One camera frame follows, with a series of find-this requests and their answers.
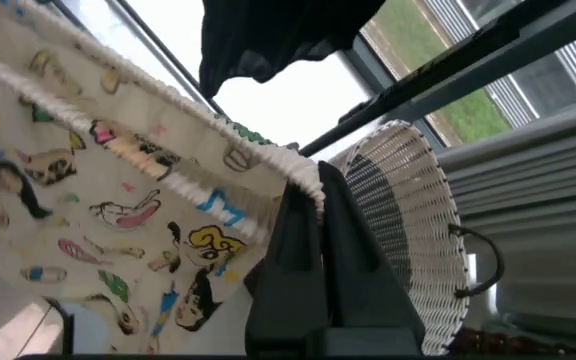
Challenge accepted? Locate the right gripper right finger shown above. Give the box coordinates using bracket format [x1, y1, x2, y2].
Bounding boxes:
[319, 160, 425, 355]

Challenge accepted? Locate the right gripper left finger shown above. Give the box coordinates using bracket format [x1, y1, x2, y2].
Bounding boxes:
[245, 187, 329, 355]

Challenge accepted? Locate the white laundry basket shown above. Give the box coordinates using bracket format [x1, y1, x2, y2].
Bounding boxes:
[328, 119, 507, 357]

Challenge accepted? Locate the beige curtain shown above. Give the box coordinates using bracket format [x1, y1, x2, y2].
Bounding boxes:
[437, 94, 576, 341]

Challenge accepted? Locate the cream printed garment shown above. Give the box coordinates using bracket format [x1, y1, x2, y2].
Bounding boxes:
[0, 0, 327, 357]

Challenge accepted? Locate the black garment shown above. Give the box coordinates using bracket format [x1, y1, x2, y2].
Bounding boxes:
[198, 0, 387, 100]

